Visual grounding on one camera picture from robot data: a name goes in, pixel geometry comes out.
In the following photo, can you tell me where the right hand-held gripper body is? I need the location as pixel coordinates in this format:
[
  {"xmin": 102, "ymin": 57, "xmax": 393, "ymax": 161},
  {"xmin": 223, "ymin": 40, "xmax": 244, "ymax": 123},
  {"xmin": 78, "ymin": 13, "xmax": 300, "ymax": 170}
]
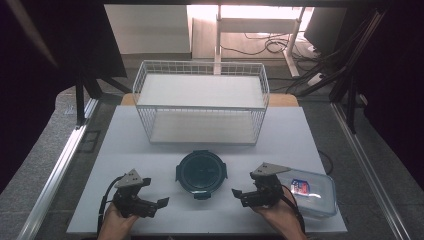
[{"xmin": 239, "ymin": 162, "xmax": 292, "ymax": 208}]

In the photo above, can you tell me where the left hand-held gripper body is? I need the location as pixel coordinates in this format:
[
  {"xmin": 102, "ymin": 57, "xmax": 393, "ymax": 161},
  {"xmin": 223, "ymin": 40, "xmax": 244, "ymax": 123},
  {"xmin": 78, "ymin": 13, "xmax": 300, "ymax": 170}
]
[{"xmin": 112, "ymin": 168, "xmax": 160, "ymax": 219}]

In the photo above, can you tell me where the clear rectangular food container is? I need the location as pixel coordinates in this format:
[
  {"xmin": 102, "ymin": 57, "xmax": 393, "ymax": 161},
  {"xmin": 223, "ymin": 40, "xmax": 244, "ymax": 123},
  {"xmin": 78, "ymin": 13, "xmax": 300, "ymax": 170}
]
[{"xmin": 278, "ymin": 168, "xmax": 338, "ymax": 220}]

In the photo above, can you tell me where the white wire shelf rack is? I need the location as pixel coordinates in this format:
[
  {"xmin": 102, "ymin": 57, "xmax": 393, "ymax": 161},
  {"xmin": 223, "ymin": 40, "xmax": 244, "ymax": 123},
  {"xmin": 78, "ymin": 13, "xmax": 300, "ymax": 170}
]
[{"xmin": 132, "ymin": 59, "xmax": 270, "ymax": 146}]

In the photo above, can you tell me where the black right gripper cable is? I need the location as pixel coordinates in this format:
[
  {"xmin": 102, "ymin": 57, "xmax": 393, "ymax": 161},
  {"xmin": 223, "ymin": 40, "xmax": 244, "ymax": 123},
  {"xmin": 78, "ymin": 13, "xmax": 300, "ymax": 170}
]
[{"xmin": 282, "ymin": 192, "xmax": 307, "ymax": 234}]

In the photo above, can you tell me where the white cabinet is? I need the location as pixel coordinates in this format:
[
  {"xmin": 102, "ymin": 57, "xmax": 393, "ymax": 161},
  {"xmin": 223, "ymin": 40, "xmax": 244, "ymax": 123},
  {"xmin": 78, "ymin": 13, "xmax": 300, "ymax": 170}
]
[{"xmin": 104, "ymin": 4, "xmax": 193, "ymax": 56}]

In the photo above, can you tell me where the person's left hand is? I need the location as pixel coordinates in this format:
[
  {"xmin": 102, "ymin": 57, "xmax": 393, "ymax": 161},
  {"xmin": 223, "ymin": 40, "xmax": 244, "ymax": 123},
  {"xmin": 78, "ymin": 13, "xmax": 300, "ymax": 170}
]
[{"xmin": 105, "ymin": 201, "xmax": 140, "ymax": 232}]

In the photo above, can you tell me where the black floor cable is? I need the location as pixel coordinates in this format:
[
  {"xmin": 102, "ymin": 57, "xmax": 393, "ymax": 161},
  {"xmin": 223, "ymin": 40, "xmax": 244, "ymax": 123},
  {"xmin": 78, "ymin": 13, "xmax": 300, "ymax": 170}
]
[{"xmin": 220, "ymin": 32, "xmax": 303, "ymax": 57}]

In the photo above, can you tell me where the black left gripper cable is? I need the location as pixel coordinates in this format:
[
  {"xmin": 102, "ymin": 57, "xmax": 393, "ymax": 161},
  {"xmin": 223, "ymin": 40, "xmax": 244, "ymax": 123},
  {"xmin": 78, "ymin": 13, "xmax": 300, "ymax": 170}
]
[{"xmin": 96, "ymin": 175, "xmax": 125, "ymax": 235}]

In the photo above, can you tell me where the white power strip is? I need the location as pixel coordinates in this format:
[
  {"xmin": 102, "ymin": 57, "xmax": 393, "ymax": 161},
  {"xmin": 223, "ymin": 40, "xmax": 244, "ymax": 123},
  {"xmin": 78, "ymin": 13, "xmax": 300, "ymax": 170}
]
[{"xmin": 305, "ymin": 72, "xmax": 324, "ymax": 87}]

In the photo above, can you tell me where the aluminium frame rail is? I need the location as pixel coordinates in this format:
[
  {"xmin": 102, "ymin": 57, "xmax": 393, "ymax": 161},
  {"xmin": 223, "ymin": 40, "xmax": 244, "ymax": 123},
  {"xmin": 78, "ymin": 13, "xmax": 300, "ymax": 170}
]
[
  {"xmin": 16, "ymin": 98, "xmax": 100, "ymax": 240},
  {"xmin": 331, "ymin": 102, "xmax": 410, "ymax": 240}
]

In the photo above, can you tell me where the black stand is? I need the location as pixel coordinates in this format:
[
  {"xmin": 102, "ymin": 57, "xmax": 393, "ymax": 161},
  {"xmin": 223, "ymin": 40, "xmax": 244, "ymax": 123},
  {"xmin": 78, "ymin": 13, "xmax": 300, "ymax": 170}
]
[
  {"xmin": 329, "ymin": 74, "xmax": 358, "ymax": 135},
  {"xmin": 75, "ymin": 75, "xmax": 133, "ymax": 128}
]

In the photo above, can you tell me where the white desk frame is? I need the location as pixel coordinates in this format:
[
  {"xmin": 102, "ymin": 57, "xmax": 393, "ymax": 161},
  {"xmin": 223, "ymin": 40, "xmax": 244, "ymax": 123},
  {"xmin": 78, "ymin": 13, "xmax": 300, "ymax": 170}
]
[{"xmin": 213, "ymin": 4, "xmax": 307, "ymax": 78}]

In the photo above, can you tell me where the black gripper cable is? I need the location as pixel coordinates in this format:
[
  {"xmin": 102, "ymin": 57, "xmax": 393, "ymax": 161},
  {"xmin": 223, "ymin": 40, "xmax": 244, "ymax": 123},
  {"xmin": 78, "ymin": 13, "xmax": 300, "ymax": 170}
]
[
  {"xmin": 282, "ymin": 192, "xmax": 307, "ymax": 234},
  {"xmin": 96, "ymin": 175, "xmax": 125, "ymax": 235}
]

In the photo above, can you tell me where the round dark food container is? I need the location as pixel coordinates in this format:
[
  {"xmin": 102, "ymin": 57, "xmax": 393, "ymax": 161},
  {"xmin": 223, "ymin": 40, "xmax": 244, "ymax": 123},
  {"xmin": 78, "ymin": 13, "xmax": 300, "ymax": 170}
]
[{"xmin": 175, "ymin": 149, "xmax": 229, "ymax": 201}]

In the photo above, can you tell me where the wooden table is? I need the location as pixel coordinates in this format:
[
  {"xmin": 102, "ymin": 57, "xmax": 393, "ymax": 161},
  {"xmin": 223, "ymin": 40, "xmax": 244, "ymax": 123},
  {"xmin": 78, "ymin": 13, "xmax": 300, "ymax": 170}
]
[{"xmin": 120, "ymin": 92, "xmax": 300, "ymax": 108}]

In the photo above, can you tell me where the person's right hand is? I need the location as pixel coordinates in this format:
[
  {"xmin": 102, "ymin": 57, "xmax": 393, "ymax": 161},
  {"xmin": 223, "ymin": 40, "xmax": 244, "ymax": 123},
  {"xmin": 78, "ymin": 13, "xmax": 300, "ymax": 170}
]
[{"xmin": 251, "ymin": 185, "xmax": 302, "ymax": 232}]

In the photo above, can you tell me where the bundle of black cables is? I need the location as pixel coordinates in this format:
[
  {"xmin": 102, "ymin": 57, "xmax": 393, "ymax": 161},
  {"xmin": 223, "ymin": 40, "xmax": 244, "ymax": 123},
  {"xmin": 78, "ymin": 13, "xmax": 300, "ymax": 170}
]
[{"xmin": 268, "ymin": 46, "xmax": 351, "ymax": 98}]

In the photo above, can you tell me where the dark monitor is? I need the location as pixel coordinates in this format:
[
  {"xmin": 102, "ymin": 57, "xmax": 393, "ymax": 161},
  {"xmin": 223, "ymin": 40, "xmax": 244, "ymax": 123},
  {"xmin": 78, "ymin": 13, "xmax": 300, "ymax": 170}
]
[{"xmin": 303, "ymin": 7, "xmax": 349, "ymax": 57}]

